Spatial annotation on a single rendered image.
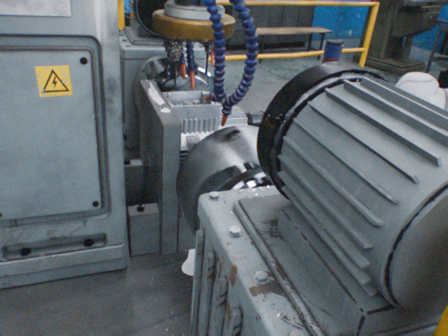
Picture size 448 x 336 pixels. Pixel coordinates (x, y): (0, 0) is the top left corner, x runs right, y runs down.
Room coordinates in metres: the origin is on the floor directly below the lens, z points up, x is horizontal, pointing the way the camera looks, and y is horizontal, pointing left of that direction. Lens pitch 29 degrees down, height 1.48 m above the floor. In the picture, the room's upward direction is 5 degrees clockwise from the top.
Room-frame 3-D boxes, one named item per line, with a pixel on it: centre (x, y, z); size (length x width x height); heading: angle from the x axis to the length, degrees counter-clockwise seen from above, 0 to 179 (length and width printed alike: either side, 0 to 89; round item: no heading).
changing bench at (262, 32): (6.31, -0.77, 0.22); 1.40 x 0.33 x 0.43; 121
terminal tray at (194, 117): (0.94, 0.10, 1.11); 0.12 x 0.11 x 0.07; 112
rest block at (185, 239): (0.83, 0.08, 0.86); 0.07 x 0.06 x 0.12; 22
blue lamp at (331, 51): (1.44, -0.33, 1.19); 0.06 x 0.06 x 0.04
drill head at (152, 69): (1.27, 0.18, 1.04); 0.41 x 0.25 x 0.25; 22
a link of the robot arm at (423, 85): (1.53, -0.70, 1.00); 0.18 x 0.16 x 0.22; 84
